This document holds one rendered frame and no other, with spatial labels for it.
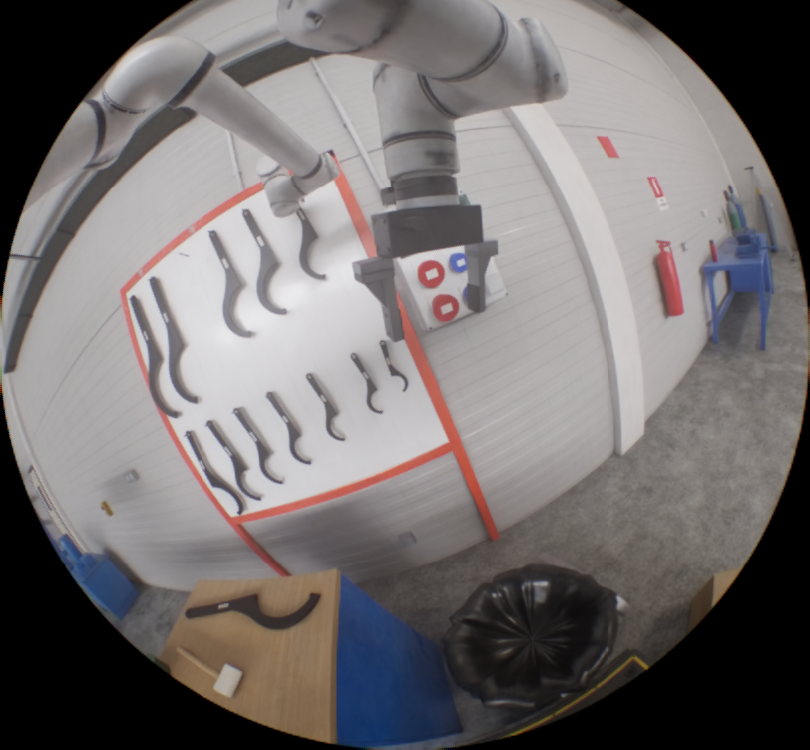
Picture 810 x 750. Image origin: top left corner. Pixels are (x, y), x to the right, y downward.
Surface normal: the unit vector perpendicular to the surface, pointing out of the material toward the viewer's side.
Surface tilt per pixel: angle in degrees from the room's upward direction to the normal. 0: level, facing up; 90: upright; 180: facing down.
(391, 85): 89
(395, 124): 96
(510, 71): 168
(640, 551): 0
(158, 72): 157
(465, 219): 113
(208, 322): 90
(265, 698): 0
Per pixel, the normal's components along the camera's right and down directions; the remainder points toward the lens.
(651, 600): -0.40, -0.91
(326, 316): 0.12, 0.10
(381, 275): 0.46, 0.36
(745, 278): -0.91, 0.41
